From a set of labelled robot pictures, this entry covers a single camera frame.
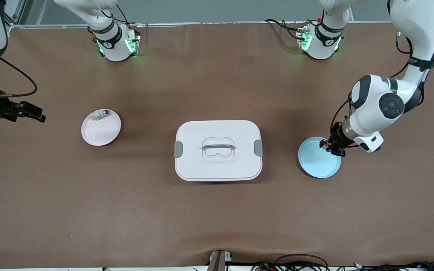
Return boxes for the white lidded storage box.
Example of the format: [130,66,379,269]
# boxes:
[174,120,263,182]

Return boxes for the light blue round plate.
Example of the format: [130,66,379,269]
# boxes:
[298,137,341,178]

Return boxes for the pale pink round plate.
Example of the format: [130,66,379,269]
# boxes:
[81,109,122,146]

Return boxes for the brown table cover sheet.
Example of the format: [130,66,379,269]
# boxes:
[0,22,434,268]

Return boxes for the green and silver push-button switch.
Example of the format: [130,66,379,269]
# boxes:
[91,109,111,121]

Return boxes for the aluminium frame post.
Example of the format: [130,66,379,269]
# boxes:
[4,0,28,38]

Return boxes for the black looped cable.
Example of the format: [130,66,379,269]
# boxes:
[275,254,329,271]

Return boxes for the black right arm base cable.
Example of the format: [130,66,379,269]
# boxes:
[115,4,131,26]

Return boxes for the black arm base cable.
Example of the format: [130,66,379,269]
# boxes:
[115,4,131,26]
[264,18,310,40]

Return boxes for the black left arm base cable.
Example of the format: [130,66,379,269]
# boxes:
[264,18,310,40]

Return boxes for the coloured wire bundle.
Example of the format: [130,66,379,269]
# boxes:
[251,262,278,271]

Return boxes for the black cable bundle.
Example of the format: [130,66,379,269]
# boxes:
[353,261,434,271]

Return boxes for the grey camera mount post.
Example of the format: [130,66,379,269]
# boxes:
[206,250,233,271]

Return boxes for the silver table edge rail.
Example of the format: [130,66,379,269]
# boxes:
[12,20,393,29]

